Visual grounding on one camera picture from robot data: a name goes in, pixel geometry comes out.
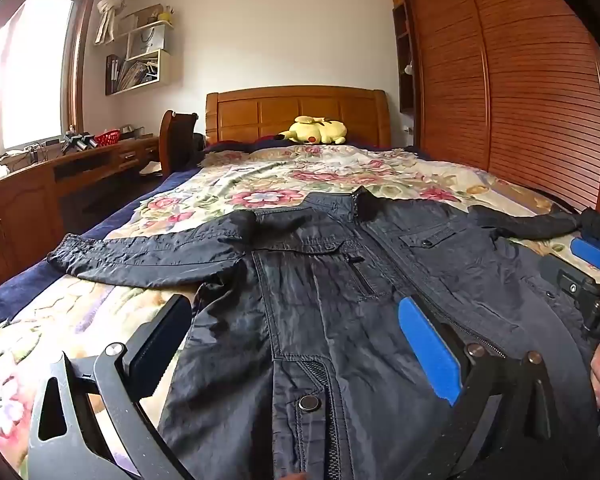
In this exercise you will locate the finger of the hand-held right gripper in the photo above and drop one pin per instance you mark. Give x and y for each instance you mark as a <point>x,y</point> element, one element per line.
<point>591,254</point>

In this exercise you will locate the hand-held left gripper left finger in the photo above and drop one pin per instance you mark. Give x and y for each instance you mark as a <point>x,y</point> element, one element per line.
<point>152,345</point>

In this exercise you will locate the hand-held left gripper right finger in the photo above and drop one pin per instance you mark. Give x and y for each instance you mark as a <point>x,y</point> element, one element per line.
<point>427,350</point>

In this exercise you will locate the dark navy jacket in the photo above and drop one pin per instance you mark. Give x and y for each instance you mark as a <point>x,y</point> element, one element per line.
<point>320,300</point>

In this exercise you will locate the navy blue bed sheet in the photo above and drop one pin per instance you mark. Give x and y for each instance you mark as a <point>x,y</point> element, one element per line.
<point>10,290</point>

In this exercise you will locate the white cloth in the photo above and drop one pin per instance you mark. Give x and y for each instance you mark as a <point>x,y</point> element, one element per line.
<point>151,169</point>

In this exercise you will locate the wooden slatted wardrobe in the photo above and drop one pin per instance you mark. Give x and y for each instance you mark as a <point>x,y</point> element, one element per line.
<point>520,85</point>

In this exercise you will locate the wooden desk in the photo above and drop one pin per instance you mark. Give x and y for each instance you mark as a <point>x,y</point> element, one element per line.
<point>25,200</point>

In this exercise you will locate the wooden chair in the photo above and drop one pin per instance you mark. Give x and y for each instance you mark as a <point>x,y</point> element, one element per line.
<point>177,140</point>

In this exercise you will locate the red basket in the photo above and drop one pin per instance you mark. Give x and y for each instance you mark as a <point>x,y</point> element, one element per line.
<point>107,137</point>

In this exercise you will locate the floral bed blanket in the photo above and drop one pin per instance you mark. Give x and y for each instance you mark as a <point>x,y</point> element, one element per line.
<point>280,170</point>

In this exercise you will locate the black device on desk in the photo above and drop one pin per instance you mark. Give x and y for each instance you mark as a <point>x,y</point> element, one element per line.
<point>77,141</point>

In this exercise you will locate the yellow plush toy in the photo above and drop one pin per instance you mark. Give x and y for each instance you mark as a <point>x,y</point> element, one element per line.
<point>315,131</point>

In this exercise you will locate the wooden bed headboard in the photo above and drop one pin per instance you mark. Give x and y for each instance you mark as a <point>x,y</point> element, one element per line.
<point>300,110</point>

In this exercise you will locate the black binders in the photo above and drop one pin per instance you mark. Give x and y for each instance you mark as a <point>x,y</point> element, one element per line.
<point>112,74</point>

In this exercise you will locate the white paper bag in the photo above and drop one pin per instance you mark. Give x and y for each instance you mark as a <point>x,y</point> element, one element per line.
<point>150,40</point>

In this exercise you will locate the window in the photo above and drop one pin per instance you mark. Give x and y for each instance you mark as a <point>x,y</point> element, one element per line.
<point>25,65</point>

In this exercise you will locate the tied cream curtain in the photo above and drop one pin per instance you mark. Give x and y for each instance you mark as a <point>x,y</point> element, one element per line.
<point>112,5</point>

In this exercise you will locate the cream wall shelf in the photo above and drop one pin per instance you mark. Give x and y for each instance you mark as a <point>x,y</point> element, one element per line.
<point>140,60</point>

